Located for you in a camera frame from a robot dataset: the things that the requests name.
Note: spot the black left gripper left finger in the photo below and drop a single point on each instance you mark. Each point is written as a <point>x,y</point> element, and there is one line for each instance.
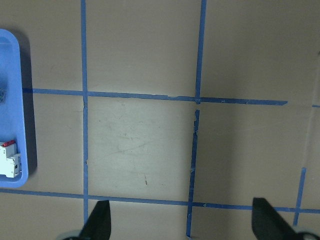
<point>98,225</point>

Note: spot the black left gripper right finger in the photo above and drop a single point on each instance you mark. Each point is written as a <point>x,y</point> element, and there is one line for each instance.
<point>268,224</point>

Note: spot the white circuit breaker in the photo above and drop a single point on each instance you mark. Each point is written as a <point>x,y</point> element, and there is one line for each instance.
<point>10,159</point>

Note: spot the blue plastic tray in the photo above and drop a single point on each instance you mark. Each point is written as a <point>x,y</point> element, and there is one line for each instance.
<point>12,118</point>

